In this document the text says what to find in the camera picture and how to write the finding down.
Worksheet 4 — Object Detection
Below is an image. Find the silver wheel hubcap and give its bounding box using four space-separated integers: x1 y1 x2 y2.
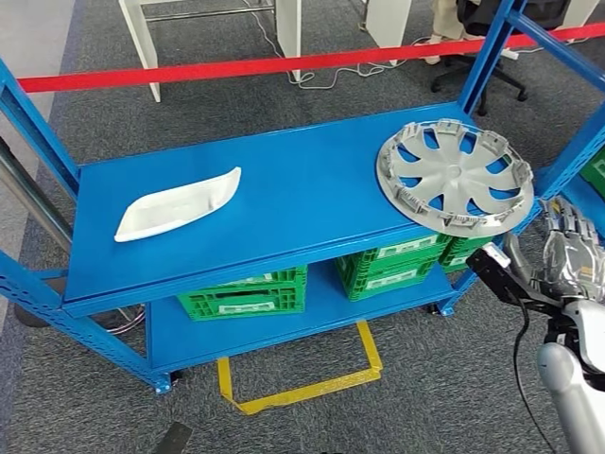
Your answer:
375 118 535 238

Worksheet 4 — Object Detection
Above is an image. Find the blue metal shelf rack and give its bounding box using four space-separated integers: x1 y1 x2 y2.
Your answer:
0 0 605 396
559 168 605 242

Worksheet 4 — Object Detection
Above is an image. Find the white plastic trim part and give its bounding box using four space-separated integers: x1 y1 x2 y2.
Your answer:
114 166 243 244

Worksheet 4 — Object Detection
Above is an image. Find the red barrier belt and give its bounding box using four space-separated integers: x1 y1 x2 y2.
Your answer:
18 22 605 94

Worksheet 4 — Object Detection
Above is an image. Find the white desk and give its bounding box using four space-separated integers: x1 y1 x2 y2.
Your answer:
118 0 303 103
364 0 601 67

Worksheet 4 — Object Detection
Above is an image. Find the black robot left foot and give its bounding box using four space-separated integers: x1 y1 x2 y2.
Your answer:
153 421 193 454

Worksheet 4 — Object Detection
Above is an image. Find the person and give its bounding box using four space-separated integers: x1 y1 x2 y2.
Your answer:
422 0 467 66

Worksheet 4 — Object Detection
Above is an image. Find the black office chair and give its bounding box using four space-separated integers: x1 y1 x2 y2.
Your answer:
431 0 573 117

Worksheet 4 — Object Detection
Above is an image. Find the white floor cable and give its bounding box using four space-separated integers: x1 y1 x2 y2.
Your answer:
244 0 427 90

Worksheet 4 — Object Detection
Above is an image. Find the black cable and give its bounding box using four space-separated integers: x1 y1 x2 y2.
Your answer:
512 300 545 454

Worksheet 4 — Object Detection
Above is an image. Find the black stanchion post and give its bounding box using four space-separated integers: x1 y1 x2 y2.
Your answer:
13 275 65 330

